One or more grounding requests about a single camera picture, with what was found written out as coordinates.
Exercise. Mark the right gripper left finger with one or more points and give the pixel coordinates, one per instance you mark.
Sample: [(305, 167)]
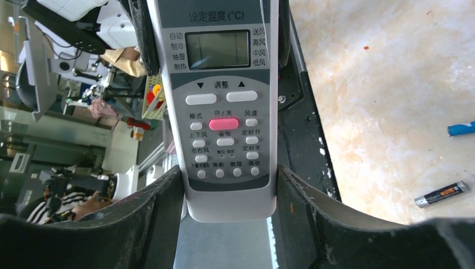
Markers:
[(139, 231)]

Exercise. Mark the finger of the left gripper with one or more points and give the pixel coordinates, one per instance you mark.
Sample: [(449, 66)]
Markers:
[(139, 14), (284, 42)]

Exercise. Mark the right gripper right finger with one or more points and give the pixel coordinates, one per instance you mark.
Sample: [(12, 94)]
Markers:
[(314, 230)]

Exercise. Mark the white remote control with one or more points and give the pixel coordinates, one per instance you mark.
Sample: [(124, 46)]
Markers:
[(219, 67)]

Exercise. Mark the black AAA battery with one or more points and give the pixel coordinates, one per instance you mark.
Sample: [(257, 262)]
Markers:
[(441, 194)]

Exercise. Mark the blue AAA battery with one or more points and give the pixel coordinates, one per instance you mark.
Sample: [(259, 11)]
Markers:
[(461, 129)]

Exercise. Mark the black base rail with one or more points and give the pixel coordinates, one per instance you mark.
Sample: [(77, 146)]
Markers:
[(302, 146)]

